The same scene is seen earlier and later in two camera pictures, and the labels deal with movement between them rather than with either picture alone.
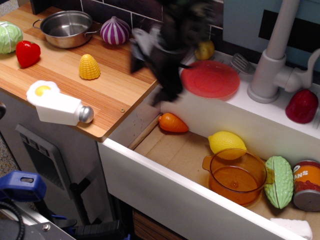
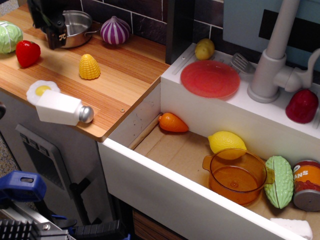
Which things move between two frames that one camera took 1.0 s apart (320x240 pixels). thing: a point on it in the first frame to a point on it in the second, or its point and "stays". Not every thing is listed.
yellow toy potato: (205, 50) stays
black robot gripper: (185, 24) to (50, 13)
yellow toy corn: (88, 68) stays
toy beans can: (306, 180) stays
